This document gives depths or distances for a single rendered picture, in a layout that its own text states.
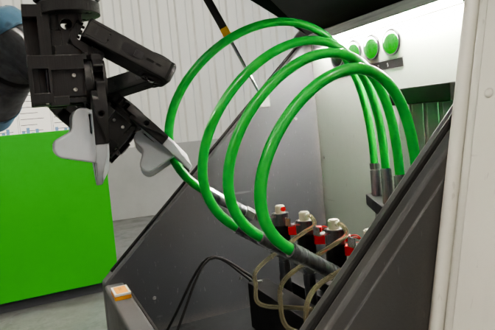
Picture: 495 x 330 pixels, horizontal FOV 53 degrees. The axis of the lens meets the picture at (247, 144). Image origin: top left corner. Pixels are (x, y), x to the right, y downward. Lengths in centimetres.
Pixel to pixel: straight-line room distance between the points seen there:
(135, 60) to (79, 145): 12
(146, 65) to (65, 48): 9
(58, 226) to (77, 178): 38
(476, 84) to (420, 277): 20
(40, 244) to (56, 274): 26
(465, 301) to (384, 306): 7
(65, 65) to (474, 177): 44
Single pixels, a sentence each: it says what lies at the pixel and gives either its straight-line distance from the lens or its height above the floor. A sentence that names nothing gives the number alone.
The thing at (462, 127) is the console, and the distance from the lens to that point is 55.
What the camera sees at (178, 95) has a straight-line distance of 77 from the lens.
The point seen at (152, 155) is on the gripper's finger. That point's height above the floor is 122.
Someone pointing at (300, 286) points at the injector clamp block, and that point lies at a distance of 86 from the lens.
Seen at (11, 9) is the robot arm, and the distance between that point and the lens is 83.
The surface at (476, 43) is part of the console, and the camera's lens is 56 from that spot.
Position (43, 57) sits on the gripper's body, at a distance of 59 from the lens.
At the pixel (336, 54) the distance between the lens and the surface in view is 70.
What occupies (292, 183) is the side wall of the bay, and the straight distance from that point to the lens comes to 120.
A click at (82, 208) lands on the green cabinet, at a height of 68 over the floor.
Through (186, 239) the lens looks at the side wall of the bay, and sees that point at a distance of 112.
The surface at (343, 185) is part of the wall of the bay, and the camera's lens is 117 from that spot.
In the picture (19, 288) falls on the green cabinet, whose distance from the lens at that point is 418.
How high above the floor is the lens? 126
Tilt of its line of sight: 3 degrees down
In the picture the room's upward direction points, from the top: 5 degrees counter-clockwise
